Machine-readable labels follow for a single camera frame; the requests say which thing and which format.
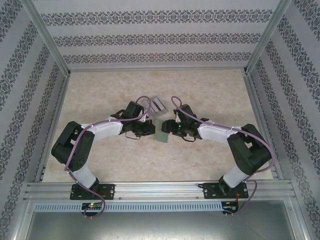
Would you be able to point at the green card holder wallet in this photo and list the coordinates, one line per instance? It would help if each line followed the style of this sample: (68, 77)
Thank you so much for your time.
(161, 137)

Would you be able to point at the right black-white robot arm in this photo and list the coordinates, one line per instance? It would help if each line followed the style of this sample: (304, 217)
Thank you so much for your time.
(250, 155)

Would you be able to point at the left black-white robot arm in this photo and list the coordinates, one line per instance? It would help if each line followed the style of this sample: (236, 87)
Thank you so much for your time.
(72, 150)

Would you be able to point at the grey sheet metal panel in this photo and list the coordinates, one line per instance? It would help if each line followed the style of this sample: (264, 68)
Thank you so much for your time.
(160, 225)

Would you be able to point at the long aluminium mounting rail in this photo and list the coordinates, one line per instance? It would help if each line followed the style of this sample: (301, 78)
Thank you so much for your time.
(157, 190)

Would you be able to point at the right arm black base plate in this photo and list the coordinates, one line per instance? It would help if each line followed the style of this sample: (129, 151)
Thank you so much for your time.
(208, 191)

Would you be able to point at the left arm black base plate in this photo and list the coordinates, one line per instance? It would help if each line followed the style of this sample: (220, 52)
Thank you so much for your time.
(110, 191)

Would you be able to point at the right aluminium side rail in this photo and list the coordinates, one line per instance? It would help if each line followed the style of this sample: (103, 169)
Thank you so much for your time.
(262, 125)

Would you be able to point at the aluminium side rail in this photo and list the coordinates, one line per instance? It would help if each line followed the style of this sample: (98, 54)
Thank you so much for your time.
(53, 125)
(262, 125)

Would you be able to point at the left aluminium side rail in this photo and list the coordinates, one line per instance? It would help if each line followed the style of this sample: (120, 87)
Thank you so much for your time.
(53, 125)

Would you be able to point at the right aluminium frame post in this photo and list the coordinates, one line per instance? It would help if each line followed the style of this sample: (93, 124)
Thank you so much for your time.
(265, 37)

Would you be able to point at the aluminium frame post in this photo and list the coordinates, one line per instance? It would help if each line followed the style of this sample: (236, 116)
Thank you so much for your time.
(48, 40)
(265, 37)

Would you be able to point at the left aluminium frame post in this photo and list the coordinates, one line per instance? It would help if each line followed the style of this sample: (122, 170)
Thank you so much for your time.
(48, 40)

